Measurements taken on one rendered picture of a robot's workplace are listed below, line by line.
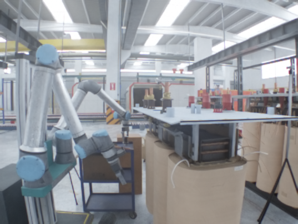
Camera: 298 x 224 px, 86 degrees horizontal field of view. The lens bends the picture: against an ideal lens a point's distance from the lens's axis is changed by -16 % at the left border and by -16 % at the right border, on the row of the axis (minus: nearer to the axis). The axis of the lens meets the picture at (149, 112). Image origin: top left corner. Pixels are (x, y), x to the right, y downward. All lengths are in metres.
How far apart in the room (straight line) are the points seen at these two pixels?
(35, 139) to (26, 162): 0.12
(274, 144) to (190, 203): 1.86
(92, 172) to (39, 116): 1.37
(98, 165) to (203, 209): 1.44
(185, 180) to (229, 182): 0.26
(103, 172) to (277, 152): 2.23
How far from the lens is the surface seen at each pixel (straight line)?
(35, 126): 1.07
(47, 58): 1.06
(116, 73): 11.88
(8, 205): 1.63
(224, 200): 1.19
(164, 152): 1.45
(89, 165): 2.27
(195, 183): 1.06
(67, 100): 1.21
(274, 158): 2.80
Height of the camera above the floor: 1.44
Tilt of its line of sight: 3 degrees down
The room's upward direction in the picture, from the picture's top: straight up
